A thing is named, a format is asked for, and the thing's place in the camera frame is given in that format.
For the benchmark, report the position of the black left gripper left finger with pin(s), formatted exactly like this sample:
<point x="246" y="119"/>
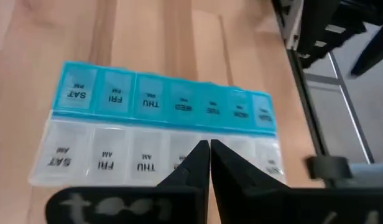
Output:
<point x="179" y="199"/>

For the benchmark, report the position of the white metal strip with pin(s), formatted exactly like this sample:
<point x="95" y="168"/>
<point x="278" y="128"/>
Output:
<point x="292" y="21"/>

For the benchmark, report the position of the black slotted bracket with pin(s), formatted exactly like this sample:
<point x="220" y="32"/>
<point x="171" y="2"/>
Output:
<point x="325" y="28"/>

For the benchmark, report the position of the black table frame rail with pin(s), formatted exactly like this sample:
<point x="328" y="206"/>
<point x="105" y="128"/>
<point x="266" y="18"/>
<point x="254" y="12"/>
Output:
<point x="306" y="102"/>

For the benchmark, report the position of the black stand strut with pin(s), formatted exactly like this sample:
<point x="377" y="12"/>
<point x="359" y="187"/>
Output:
<point x="373" y="51"/>

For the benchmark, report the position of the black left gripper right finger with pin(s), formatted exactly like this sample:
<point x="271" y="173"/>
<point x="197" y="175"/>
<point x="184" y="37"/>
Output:
<point x="247" y="199"/>

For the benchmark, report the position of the blue and white pill organizer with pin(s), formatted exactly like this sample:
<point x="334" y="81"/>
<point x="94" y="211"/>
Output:
<point x="117" y="124"/>

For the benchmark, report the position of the black table edge clip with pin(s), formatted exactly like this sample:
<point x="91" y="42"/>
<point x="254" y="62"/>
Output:
<point x="328" y="167"/>

